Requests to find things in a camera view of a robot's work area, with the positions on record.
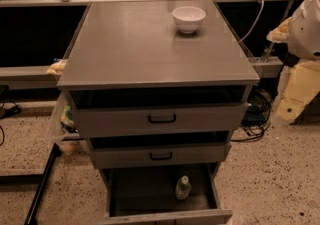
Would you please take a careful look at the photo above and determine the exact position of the clear plastic bottle white cap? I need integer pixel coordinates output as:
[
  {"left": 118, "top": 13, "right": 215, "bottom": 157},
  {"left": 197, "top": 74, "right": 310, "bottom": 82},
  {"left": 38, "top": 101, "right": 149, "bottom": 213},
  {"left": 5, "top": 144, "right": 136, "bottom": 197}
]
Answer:
[{"left": 175, "top": 175, "right": 191, "bottom": 200}]

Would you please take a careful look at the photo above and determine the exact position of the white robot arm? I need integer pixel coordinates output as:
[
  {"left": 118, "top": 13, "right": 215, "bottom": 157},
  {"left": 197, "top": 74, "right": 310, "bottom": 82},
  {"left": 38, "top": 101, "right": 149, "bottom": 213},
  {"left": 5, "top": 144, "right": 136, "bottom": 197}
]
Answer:
[{"left": 267, "top": 0, "right": 320, "bottom": 125}]

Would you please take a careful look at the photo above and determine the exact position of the grey drawer cabinet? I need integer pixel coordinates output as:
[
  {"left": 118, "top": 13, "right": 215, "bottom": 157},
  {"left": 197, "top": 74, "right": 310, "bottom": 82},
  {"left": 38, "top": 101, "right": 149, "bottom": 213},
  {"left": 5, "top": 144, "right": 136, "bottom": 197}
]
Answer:
[{"left": 58, "top": 1, "right": 258, "bottom": 225}]

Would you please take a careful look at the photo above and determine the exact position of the top grey drawer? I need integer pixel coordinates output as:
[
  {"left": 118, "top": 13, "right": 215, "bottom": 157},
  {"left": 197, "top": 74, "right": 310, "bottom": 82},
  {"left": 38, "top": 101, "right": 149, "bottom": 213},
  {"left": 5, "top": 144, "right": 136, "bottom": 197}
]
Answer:
[{"left": 69, "top": 85, "right": 250, "bottom": 138}]

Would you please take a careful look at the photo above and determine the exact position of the middle grey drawer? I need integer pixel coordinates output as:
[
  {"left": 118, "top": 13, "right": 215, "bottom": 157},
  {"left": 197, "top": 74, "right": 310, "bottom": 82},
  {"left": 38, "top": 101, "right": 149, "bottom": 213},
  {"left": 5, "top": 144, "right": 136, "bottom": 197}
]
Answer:
[{"left": 89, "top": 132, "right": 231, "bottom": 169}]

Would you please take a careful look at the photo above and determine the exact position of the bottom grey open drawer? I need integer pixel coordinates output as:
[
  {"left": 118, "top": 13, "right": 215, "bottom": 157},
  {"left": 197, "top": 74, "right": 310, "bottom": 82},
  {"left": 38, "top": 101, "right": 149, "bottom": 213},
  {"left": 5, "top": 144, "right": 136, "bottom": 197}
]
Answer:
[{"left": 99, "top": 164, "right": 232, "bottom": 225}]

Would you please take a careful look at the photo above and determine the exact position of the white ceramic bowl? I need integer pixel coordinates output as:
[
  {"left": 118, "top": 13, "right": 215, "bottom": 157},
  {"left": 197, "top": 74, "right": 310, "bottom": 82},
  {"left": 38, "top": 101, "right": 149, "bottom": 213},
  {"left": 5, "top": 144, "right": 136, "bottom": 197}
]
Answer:
[{"left": 172, "top": 6, "right": 206, "bottom": 34}]

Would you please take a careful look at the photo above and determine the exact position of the clear plastic bag with items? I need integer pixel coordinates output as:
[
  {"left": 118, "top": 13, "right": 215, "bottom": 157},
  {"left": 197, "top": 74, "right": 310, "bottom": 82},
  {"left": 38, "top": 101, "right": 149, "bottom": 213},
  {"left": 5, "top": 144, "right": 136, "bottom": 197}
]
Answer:
[{"left": 46, "top": 93, "right": 82, "bottom": 153}]

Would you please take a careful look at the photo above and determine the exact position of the thin metal diagonal rod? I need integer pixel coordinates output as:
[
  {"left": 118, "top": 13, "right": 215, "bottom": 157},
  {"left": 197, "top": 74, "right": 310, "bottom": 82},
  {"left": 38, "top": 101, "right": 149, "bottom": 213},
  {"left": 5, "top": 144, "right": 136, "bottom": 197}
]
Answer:
[{"left": 261, "top": 0, "right": 296, "bottom": 62}]

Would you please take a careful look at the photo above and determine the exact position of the black cable bundle on floor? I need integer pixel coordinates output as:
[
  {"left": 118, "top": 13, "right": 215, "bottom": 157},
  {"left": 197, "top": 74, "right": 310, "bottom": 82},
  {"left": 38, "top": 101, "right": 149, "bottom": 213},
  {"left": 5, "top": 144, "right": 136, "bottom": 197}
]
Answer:
[{"left": 231, "top": 89, "right": 274, "bottom": 143}]

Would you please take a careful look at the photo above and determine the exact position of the yellow crumpled item on rail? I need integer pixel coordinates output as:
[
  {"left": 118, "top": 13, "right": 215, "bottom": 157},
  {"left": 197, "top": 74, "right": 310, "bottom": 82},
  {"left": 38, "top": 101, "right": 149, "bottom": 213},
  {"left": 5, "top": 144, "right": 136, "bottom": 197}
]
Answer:
[{"left": 47, "top": 59, "right": 67, "bottom": 76}]

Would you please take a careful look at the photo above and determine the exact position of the white power cable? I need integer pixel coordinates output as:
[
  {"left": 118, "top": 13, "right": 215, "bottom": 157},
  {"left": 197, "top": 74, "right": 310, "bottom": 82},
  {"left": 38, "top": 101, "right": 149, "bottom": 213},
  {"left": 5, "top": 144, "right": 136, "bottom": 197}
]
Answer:
[{"left": 237, "top": 0, "right": 266, "bottom": 44}]

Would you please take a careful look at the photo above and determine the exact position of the grey metal rail frame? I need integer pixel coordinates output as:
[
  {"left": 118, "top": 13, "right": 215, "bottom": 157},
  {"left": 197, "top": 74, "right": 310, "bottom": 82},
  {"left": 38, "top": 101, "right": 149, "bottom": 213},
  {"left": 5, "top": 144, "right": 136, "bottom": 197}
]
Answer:
[{"left": 0, "top": 0, "right": 304, "bottom": 91}]

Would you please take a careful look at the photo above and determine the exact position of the black cable at left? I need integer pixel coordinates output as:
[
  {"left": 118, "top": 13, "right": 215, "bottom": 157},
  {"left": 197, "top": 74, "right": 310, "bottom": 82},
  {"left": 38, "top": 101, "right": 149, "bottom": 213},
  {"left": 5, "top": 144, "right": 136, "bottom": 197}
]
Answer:
[{"left": 0, "top": 84, "right": 22, "bottom": 147}]

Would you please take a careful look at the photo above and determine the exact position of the black floor frame bar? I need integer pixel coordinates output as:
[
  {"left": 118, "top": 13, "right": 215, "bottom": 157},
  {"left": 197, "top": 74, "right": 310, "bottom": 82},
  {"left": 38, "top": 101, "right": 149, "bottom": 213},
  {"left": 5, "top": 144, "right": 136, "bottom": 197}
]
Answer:
[{"left": 0, "top": 144, "right": 62, "bottom": 225}]

